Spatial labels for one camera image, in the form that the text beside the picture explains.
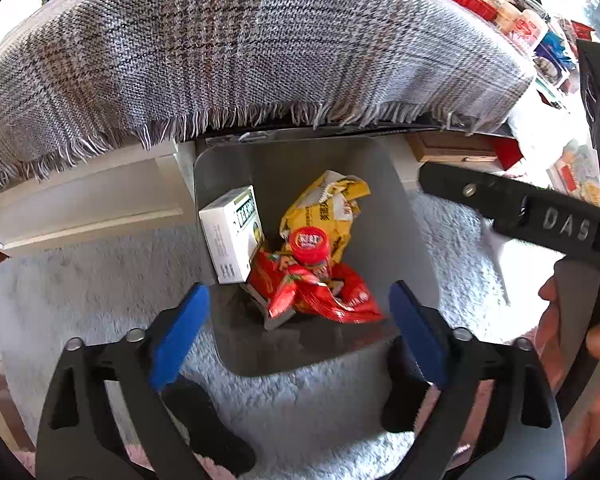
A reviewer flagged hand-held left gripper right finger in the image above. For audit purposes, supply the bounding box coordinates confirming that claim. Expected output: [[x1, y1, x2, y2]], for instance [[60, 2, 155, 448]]
[[389, 281, 566, 480]]

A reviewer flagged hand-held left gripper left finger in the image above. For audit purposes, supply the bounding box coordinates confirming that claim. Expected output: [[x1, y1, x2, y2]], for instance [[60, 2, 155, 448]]
[[36, 282, 211, 480]]

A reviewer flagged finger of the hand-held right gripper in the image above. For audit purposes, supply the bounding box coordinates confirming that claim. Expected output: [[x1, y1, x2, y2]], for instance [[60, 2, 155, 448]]
[[419, 161, 526, 221]]

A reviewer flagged red snack wrapper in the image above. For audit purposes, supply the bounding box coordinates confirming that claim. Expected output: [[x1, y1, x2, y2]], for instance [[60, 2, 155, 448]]
[[247, 247, 385, 325]]

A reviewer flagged grey scrap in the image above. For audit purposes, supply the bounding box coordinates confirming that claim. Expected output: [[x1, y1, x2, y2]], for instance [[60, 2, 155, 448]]
[[240, 280, 296, 331]]

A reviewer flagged grey trash bin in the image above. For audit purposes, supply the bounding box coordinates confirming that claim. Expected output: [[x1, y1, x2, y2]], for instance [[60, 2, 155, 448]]
[[194, 135, 441, 377]]

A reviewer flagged white cardboard box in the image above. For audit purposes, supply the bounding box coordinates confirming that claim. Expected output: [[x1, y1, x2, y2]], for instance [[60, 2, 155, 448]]
[[198, 185, 266, 285]]

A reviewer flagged yellow snack bag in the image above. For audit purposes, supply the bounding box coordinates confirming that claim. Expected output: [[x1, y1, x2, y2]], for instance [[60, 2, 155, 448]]
[[279, 170, 372, 266]]

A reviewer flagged red snack jar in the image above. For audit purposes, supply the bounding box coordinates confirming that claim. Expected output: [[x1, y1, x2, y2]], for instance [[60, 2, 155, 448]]
[[289, 226, 333, 281]]

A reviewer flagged person's right hand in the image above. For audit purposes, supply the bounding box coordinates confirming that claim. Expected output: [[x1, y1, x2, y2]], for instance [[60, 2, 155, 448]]
[[536, 278, 600, 466]]

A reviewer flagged colourful printed bag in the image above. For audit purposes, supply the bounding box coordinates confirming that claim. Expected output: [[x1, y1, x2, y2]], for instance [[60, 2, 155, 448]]
[[547, 137, 600, 208]]

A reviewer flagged wooden drawer box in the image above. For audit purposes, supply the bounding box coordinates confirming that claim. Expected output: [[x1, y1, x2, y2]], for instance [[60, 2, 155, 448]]
[[409, 131, 501, 163]]

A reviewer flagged small red box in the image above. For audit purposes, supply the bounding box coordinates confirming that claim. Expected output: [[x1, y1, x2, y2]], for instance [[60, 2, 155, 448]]
[[495, 137, 523, 171]]

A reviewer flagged white fluffy rug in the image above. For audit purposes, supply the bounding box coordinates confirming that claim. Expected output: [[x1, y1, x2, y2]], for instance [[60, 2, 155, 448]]
[[0, 190, 546, 480]]

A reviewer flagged blue round tin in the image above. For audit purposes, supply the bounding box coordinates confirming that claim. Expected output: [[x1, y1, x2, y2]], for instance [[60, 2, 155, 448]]
[[532, 52, 571, 81]]

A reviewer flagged blue snack packet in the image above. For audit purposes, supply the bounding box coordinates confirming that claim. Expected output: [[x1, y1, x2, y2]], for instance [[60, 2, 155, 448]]
[[540, 35, 578, 68]]

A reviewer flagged white bottle red label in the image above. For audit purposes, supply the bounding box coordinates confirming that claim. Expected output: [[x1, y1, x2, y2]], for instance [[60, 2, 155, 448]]
[[509, 10, 550, 53]]

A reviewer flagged red round tin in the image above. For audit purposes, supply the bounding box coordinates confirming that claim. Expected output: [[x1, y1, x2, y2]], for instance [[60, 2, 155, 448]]
[[445, 0, 498, 21]]

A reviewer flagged grey plaid tablecloth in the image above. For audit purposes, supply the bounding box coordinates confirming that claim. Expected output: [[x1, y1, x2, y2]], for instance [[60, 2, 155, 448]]
[[0, 0, 537, 206]]

